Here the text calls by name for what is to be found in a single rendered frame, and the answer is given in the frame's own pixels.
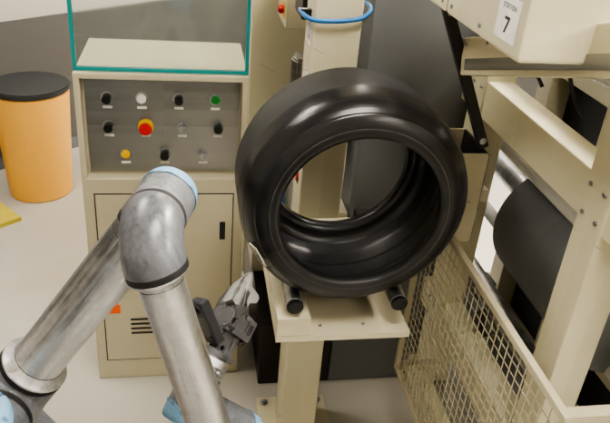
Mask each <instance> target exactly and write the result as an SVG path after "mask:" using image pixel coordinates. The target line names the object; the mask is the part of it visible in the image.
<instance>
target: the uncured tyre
mask: <svg viewBox="0 0 610 423"><path fill-rule="evenodd" d="M361 139H380V140H387V141H392V142H395V143H400V144H402V145H405V146H406V160H405V164H404V168H403V171H402V173H401V175H400V177H399V179H398V182H397V183H396V185H395V187H394V188H393V189H392V191H391V192H390V193H389V194H388V196H387V197H386V198H385V199H384V200H382V201H381V202H380V203H379V204H377V205H376V206H375V207H373V208H372V209H370V210H368V211H366V212H364V213H362V214H360V215H358V216H355V217H352V218H348V219H345V220H339V221H320V220H314V219H311V218H307V217H305V216H302V215H300V214H298V213H296V212H295V211H293V210H291V209H290V208H288V207H287V206H286V205H285V204H284V203H283V202H282V198H283V196H284V193H285V192H286V190H287V188H288V186H289V184H290V182H291V181H292V179H293V178H294V176H295V175H296V174H297V173H298V171H299V170H300V169H301V168H302V167H303V166H304V165H305V164H306V163H307V162H309V161H310V160H311V159H313V158H314V157H315V156H317V155H318V154H320V153H322V152H324V151H326V150H328V149H329V148H331V147H333V146H336V145H338V144H341V143H346V142H350V141H355V140H361ZM235 186H236V193H237V200H238V207H239V215H240V220H241V227H242V230H243V233H244V236H245V238H246V241H247V242H248V244H249V243H250V244H252V245H253V246H254V247H255V248H256V249H257V250H258V252H259V254H260V256H261V257H262V259H263V261H264V263H265V265H266V267H265V266H264V265H263V264H262V265H263V266H264V267H265V268H266V269H267V270H268V271H269V272H270V273H271V274H272V275H274V276H275V277H276V278H278V279H279V280H281V281H282V282H284V283H286V284H287V285H289V286H291V287H292V288H294V289H296V290H300V291H303V292H306V293H309V294H312V295H316V296H321V297H326V298H339V299H344V298H357V297H363V296H368V295H372V294H376V293H379V292H382V291H384V290H389V289H391V288H394V287H396V286H398V285H399V284H401V283H403V282H405V281H407V280H409V279H411V278H413V277H414V276H416V275H417V274H419V273H420V272H421V271H423V270H424V269H425V268H426V267H427V266H428V265H429V264H430V263H431V262H432V261H434V260H435V259H436V258H437V256H438V255H439V254H440V253H441V252H442V251H443V250H444V249H445V248H446V247H447V245H448V244H449V242H450V241H451V239H452V238H453V236H454V234H455V232H456V231H457V229H458V225H459V224H460V222H461V219H462V216H463V214H464V210H465V207H466V203H467V168H466V164H465V159H464V156H463V153H462V150H461V148H460V145H459V143H458V140H457V138H456V136H455V135H454V134H453V133H452V131H451V130H450V128H449V127H448V125H447V124H446V123H445V122H444V121H443V120H442V119H441V117H440V116H439V115H438V114H437V113H436V112H435V110H434V109H433V108H432V107H431V106H430V105H429V103H428V102H427V101H426V100H425V99H424V98H423V97H422V95H420V94H419V93H418V92H417V91H416V90H415V89H414V88H412V87H411V86H410V85H408V84H406V83H404V82H403V81H401V80H399V79H398V78H396V77H394V76H392V75H389V74H385V73H382V72H379V71H375V70H370V69H365V68H358V67H339V68H331V69H326V70H322V71H318V72H315V73H312V74H308V75H305V76H303V77H301V78H299V79H297V80H295V81H293V82H291V83H290V84H287V85H286V86H284V87H283V88H281V89H280V90H279V91H278V92H277V93H275V94H274V95H273V96H272V97H271V98H270V99H269V100H268V101H267V102H266V103H265V104H264V105H263V106H262V107H261V108H260V110H259V111H258V112H257V113H256V114H255V115H254V117H253V118H252V120H251V122H250V124H249V125H248V127H247V129H246V131H245V133H244V135H243V136H242V139H241V143H240V146H239V149H238V152H237V156H236V162H235ZM250 244H249V245H250Z"/></svg>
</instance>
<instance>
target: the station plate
mask: <svg viewBox="0 0 610 423"><path fill-rule="evenodd" d="M522 5H523V2H521V1H519V0H500V4H499V8H498V12H497V20H496V24H495V29H494V35H496V36H497V37H499V38H500V39H502V40H503V41H505V42H506V43H508V44H510V45H511V46H513V45H514V41H515V37H516V33H517V26H518V22H519V17H520V14H521V10H522Z"/></svg>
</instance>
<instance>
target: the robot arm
mask: <svg viewBox="0 0 610 423"><path fill-rule="evenodd" d="M197 198H198V193H197V189H196V186H195V184H194V182H193V180H192V179H191V177H190V176H189V175H187V174H186V173H185V172H183V171H181V170H179V169H177V168H174V167H169V166H163V167H158V168H155V169H153V170H151V171H149V172H148V173H146V174H145V175H144V176H143V178H142V180H141V183H140V184H139V185H138V187H137V188H136V189H135V191H134V192H133V194H132V195H131V196H130V198H129V199H128V200H127V202H126V203H125V204H124V205H123V207H122V208H121V209H120V210H119V211H118V213H117V216H116V218H115V219H114V220H113V222H112V223H111V225H110V226H109V227H108V229H107V230H106V231H105V232H104V234H103V235H102V237H101V238H100V239H99V241H98V242H97V243H95V245H94V246H93V248H92V249H91V250H90V252H89V253H88V254H87V256H86V257H85V258H84V260H83V261H82V262H81V264H80V265H79V266H78V268H77V269H76V270H75V271H74V273H73V274H72V276H71V277H70V278H69V280H68V281H67V282H66V283H65V285H64V286H63V287H62V288H61V289H60V291H59V292H58V293H57V295H56V296H55V297H54V299H53V300H52V301H51V303H50V304H49V305H48V307H47V308H46V309H45V311H44V312H43V313H42V315H41V316H40V317H39V319H38V320H37V321H36V323H35V324H34V326H33V327H32V328H31V329H30V330H29V331H28V332H27V334H26V335H25V336H24V337H20V338H17V339H13V340H11V341H10V342H9V343H8V344H7V345H6V346H5V348H4V349H3V350H2V351H1V352H0V423H35V421H36V420H37V418H38V416H39V415H40V413H41V411H42V410H43V408H44V406H45V405H46V404H47V402H48V401H49V400H50V399H51V397H52V396H53V395H54V394H55V392H56V391H57V390H58V389H59V388H60V387H61V386H62V385H63V384H64V381H65V379H66V376H67V367H66V365H67V364H68V363H69V362H70V360H71V359H72V358H73V357H74V355H75V354H76V353H77V352H78V351H79V349H80V348H81V347H82V346H83V344H84V343H85V342H86V341H87V340H88V339H89V338H90V337H91V336H92V334H93V333H94V332H95V330H96V329H97V328H98V327H99V326H100V324H101V323H102V322H103V321H104V319H105V318H106V317H107V316H108V314H109V313H110V312H111V311H112V310H113V308H114V307H115V306H116V304H117V303H118V302H119V301H120V300H121V298H122V297H123V296H124V295H125V293H126V292H127V291H128V290H129V289H130V288H131V289H133V290H138V291H139V293H140V296H141V299H142V302H143V306H144V308H145V311H146V314H147V317H148V320H149V321H150V324H151V327H152V332H153V335H154V337H155V339H156V342H157V345H158V348H159V351H160V353H161V355H162V360H163V363H164V366H165V368H166V370H167V373H168V376H169V379H170V382H171V384H172V392H171V394H170V396H169V397H167V400H166V403H165V405H164V407H163V409H162V414H163V415H164V416H165V417H166V418H168V419H169V420H170V421H171V422H173V423H262V421H261V418H260V417H259V416H258V415H256V414H255V413H253V412H252V411H251V410H250V409H246V408H244V407H242V406H240V405H238V404H236V403H234V402H233V401H231V400H229V399H227V398H225V397H223V396H222V394H221V390H220V387H219V385H220V383H221V380H222V378H223V376H224V374H225V372H226V370H227V368H228V365H227V364H226V363H225V362H227V363H229V364H232V362H233V361H234V359H233V358H231V354H232V353H233V351H234V349H235V347H236V345H238V346H239V344H240V343H242V344H241V345H240V347H241V346H242V345H243V344H244V342H245V343H248V342H249V340H250V338H251V335H252V333H253V331H254V330H255V328H256V326H257V323H256V322H255V321H254V320H253V318H251V317H250V316H249V315H244V313H245V311H246V309H247V308H248V306H249V304H250V303H257V302H258V300H259V295H258V293H257V292H256V290H255V289H254V288H253V287H252V282H253V276H252V273H251V272H247V273H246V274H245V275H243V276H242V277H241V278H239V279H238V280H236V281H235V282H234V283H233V284H232V285H231V286H230V287H229V288H228V289H227V290H226V291H225V292H224V293H223V294H222V295H221V296H220V298H219V299H218V301H217V303H216V306H215V308H214V310H212V306H211V304H210V302H209V300H208V299H205V298H201V297H196V298H194V299H193V300H192V298H191V294H190V292H189V289H188V286H187V283H186V280H185V277H184V274H185V273H186V271H187V270H188V269H189V266H190V265H189V261H188V258H187V254H186V250H185V244H184V229H185V227H186V225H187V222H188V220H189V219H190V217H191V215H192V212H193V211H194V210H195V208H196V205H197ZM229 306H230V307H229ZM253 327H254V328H253ZM202 334H203V335H204V337H205V339H206V341H207V342H209V343H210V344H209V345H206V343H205V340H204V337H203V335H202ZM238 342H240V343H239V344H238Z"/></svg>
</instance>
